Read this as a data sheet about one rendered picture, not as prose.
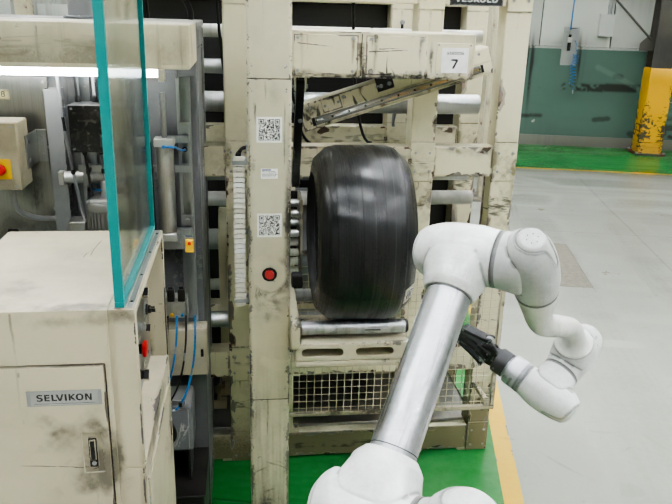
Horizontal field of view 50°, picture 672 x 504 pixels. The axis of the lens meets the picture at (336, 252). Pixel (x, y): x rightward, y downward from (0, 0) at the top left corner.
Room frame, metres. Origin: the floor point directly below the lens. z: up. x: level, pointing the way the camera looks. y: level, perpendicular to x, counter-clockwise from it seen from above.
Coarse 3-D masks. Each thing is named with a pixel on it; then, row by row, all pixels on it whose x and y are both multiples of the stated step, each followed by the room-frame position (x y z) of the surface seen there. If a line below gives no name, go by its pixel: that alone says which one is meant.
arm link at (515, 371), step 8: (512, 360) 1.82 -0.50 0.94; (520, 360) 1.81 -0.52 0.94; (504, 368) 1.82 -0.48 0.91; (512, 368) 1.80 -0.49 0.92; (520, 368) 1.79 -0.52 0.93; (528, 368) 1.79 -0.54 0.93; (504, 376) 1.80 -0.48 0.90; (512, 376) 1.79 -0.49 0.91; (520, 376) 1.78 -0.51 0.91; (512, 384) 1.79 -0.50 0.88
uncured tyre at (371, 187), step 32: (320, 160) 2.17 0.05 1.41; (352, 160) 2.12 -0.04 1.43; (384, 160) 2.14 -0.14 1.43; (320, 192) 2.06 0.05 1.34; (352, 192) 2.02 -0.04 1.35; (384, 192) 2.04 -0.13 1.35; (320, 224) 2.02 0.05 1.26; (352, 224) 1.97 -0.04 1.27; (384, 224) 1.99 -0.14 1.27; (416, 224) 2.03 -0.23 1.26; (320, 256) 2.00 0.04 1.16; (352, 256) 1.95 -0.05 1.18; (384, 256) 1.97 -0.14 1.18; (320, 288) 2.01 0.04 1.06; (352, 288) 1.97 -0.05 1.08; (384, 288) 1.98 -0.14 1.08
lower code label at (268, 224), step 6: (258, 216) 2.11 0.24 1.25; (264, 216) 2.11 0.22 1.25; (270, 216) 2.12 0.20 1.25; (276, 216) 2.12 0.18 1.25; (258, 222) 2.11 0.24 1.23; (264, 222) 2.11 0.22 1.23; (270, 222) 2.12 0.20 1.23; (276, 222) 2.12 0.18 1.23; (258, 228) 2.11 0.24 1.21; (264, 228) 2.11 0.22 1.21; (270, 228) 2.12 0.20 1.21; (276, 228) 2.12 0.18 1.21; (258, 234) 2.11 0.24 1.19; (264, 234) 2.11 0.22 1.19; (270, 234) 2.12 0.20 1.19; (276, 234) 2.12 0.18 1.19
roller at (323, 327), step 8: (328, 320) 2.09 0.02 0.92; (336, 320) 2.09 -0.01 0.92; (344, 320) 2.09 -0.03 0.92; (352, 320) 2.10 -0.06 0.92; (360, 320) 2.10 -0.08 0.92; (368, 320) 2.10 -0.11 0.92; (376, 320) 2.10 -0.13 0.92; (384, 320) 2.10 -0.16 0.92; (392, 320) 2.11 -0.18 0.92; (400, 320) 2.11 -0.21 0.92; (304, 328) 2.06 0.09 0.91; (312, 328) 2.06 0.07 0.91; (320, 328) 2.06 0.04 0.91; (328, 328) 2.06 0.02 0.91; (336, 328) 2.07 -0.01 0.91; (344, 328) 2.07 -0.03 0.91; (352, 328) 2.07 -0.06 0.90; (360, 328) 2.08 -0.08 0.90; (368, 328) 2.08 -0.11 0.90; (376, 328) 2.08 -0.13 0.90; (384, 328) 2.09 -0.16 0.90; (392, 328) 2.09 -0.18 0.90; (400, 328) 2.09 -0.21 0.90; (408, 328) 2.10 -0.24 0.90
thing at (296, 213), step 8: (296, 192) 2.66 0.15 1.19; (296, 200) 2.54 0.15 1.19; (296, 208) 2.66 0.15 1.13; (296, 216) 2.53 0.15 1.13; (296, 224) 2.53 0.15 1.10; (296, 232) 2.52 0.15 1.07; (296, 240) 2.54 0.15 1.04; (296, 248) 2.54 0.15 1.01; (296, 256) 2.66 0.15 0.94; (296, 264) 2.54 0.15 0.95; (248, 272) 2.50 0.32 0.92
